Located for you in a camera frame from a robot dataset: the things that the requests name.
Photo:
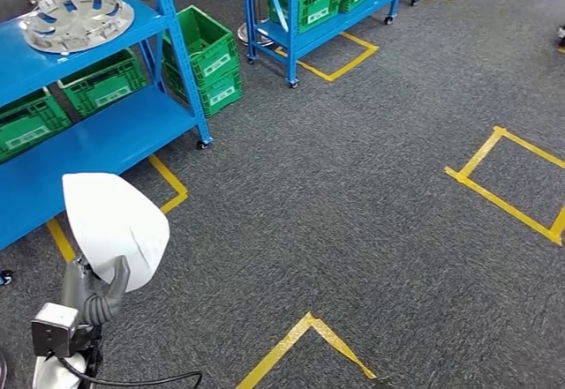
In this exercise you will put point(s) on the white curved plastic shell part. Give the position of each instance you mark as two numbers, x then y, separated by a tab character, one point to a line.
110	228

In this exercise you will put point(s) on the yellow floor tape marking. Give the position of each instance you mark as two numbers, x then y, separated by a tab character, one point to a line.
282	342
498	202

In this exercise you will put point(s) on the silver wheel hubcap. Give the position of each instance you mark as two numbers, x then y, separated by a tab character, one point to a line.
75	21

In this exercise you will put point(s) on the chrome stanchion post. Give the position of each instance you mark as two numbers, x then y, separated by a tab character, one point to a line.
260	38

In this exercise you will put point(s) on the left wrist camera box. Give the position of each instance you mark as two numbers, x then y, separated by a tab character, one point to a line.
57	328

